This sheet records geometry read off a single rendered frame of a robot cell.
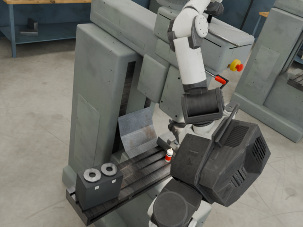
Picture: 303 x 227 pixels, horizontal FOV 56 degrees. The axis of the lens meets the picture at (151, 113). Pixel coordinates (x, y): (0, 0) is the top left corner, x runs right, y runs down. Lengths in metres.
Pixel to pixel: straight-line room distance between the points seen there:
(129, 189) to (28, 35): 3.88
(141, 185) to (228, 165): 0.88
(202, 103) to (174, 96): 0.59
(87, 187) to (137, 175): 0.45
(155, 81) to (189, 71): 0.67
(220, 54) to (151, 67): 0.49
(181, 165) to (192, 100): 0.25
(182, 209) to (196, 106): 0.37
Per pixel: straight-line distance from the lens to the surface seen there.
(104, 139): 2.12
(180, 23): 1.06
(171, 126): 1.76
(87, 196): 1.57
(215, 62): 1.38
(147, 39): 1.70
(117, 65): 1.77
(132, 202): 2.27
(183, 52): 1.02
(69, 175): 2.77
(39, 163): 3.15
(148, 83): 1.74
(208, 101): 1.05
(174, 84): 1.61
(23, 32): 5.19
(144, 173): 1.89
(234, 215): 3.17
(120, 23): 1.89
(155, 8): 6.96
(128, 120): 2.08
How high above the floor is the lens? 2.28
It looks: 35 degrees down
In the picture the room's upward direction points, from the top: 15 degrees clockwise
